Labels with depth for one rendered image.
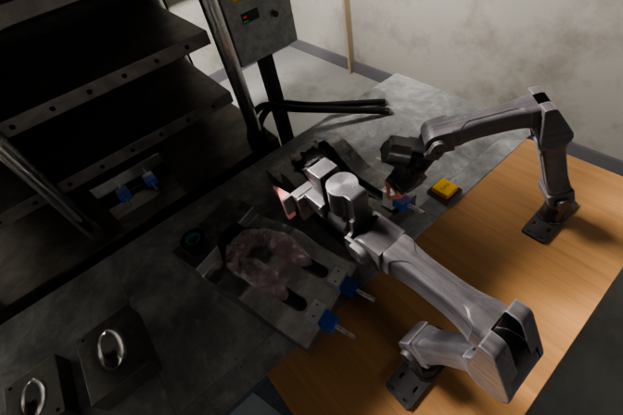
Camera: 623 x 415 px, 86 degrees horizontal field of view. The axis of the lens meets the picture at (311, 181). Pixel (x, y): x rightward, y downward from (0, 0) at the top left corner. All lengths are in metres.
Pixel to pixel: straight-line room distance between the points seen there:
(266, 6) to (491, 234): 1.18
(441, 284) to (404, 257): 0.07
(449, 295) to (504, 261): 0.58
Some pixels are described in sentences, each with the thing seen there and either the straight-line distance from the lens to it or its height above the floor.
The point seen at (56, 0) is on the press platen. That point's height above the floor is 1.51.
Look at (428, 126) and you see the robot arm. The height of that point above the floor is 1.19.
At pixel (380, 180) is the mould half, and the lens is 1.14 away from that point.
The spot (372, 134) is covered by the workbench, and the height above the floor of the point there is 0.80.
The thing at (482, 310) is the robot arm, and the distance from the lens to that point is 0.55.
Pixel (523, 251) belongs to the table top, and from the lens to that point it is 1.16.
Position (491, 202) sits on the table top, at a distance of 1.24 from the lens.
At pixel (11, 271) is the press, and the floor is 0.78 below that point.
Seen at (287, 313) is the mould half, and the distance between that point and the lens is 0.96.
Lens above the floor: 1.72
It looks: 46 degrees down
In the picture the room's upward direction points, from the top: 14 degrees counter-clockwise
